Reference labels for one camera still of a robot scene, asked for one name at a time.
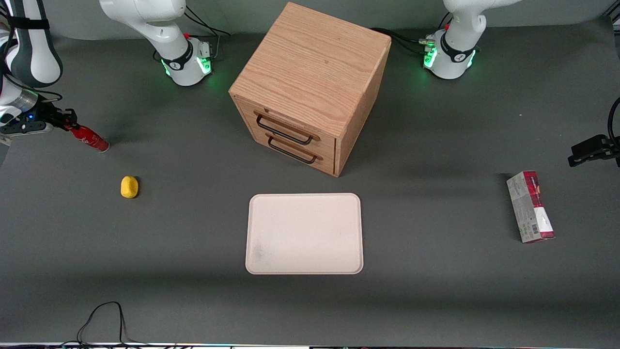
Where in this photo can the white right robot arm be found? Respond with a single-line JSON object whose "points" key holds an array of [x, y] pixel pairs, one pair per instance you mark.
{"points": [[169, 48]]}

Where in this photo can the wooden two-drawer cabinet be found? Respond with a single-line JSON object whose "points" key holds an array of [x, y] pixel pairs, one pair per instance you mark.
{"points": [[315, 63]]}

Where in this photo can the yellow toy lemon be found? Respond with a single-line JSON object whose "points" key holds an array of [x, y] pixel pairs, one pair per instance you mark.
{"points": [[129, 187]]}

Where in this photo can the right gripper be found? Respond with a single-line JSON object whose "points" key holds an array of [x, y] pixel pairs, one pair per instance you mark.
{"points": [[51, 116]]}

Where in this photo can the white rectangular tray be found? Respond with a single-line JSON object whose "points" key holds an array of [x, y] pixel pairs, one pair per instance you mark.
{"points": [[305, 232]]}

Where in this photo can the red and grey carton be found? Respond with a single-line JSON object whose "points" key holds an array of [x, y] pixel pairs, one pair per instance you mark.
{"points": [[530, 208]]}

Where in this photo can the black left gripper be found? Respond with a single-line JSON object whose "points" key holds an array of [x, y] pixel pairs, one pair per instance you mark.
{"points": [[592, 146]]}

